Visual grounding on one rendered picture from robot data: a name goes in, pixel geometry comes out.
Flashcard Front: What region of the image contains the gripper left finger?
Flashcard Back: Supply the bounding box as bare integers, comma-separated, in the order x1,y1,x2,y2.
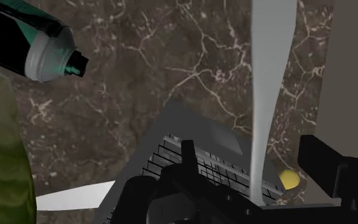
111,139,218,224

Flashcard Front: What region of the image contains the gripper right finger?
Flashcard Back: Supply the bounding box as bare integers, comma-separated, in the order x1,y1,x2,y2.
297,134,358,218

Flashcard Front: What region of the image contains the grey laptop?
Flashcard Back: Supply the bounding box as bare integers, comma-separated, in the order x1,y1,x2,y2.
92,97,287,224

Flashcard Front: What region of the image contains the small yellow ball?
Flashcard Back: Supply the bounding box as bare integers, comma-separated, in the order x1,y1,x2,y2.
279,169,301,191

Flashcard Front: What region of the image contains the white long curved strip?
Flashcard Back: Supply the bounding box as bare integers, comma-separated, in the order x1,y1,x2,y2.
249,0,298,207
35,180,116,212

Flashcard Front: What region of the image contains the black and teal spray can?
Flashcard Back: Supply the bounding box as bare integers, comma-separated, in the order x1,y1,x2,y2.
0,0,90,83

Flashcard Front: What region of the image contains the olive green rounded object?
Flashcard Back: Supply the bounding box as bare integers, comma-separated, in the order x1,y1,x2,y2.
0,58,38,224

